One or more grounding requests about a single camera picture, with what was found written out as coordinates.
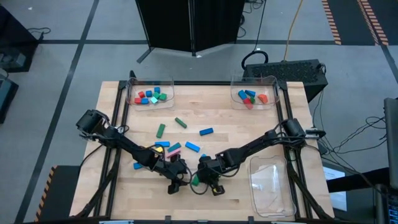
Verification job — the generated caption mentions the large clear plastic bin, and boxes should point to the large clear plastic bin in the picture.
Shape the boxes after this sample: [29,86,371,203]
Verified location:
[248,155,297,218]

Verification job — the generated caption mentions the black yellow-striped floor mat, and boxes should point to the black yellow-striped floor mat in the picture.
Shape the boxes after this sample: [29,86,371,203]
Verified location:
[35,164,82,223]

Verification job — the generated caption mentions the black perforated computer case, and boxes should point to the black perforated computer case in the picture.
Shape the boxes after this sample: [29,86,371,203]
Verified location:
[242,58,329,103]

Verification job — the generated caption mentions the white paper sheet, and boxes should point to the white paper sheet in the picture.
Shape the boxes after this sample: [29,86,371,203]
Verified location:
[322,166,348,212]

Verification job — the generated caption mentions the black folding partition screen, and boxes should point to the black folding partition screen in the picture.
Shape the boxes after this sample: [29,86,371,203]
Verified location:
[136,0,246,65]

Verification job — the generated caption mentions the black side desk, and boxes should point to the black side desk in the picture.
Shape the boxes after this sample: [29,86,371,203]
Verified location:
[326,166,398,224]

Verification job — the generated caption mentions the dark equipment box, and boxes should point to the dark equipment box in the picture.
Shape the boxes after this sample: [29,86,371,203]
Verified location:
[0,73,19,124]

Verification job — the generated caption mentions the grey monitor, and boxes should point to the grey monitor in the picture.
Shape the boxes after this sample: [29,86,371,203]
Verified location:
[384,97,398,189]

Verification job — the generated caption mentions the black cabinet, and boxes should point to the black cabinet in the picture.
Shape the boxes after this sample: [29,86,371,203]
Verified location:
[0,4,40,74]

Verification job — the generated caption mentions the black orange-striped floor mat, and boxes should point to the black orange-striped floor mat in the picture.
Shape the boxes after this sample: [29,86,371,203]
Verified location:
[322,0,389,47]

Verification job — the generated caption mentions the black cable loop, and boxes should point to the black cable loop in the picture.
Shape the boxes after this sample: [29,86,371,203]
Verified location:
[241,50,269,70]

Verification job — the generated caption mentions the black floor cable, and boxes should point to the black floor cable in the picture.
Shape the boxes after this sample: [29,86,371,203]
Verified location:
[254,0,268,50]

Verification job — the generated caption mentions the yellow cable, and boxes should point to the yellow cable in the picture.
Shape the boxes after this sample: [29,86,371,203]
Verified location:
[283,0,304,62]

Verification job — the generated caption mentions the black cable bundle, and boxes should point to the black cable bundle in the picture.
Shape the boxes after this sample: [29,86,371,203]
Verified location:
[317,114,388,156]

